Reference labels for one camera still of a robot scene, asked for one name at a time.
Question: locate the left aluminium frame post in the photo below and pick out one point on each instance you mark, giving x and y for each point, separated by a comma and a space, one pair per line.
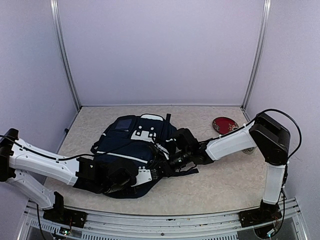
63, 53

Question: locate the right aluminium frame post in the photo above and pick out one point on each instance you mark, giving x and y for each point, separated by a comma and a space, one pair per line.
258, 53

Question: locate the white patterned mug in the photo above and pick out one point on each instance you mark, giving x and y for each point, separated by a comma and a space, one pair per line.
249, 151

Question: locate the aluminium frame post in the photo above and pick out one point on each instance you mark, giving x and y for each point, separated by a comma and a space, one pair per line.
63, 53
258, 53

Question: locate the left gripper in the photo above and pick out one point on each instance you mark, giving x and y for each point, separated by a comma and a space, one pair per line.
123, 191

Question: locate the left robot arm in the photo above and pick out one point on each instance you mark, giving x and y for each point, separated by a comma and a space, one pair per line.
18, 159

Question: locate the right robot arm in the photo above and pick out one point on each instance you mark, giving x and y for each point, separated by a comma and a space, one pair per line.
263, 135

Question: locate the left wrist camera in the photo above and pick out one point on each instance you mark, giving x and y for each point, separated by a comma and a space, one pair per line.
144, 176

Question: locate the red patterned plate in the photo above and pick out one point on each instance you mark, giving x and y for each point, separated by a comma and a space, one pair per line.
224, 125

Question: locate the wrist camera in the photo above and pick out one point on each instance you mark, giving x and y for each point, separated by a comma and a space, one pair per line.
144, 176
162, 150

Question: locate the front aluminium rail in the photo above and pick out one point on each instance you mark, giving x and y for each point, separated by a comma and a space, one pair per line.
100, 225

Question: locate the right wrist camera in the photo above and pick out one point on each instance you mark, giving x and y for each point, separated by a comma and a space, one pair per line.
162, 150

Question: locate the navy blue backpack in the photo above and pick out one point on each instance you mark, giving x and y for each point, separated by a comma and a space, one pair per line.
134, 137

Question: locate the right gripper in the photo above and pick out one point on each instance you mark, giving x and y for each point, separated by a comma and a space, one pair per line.
166, 168

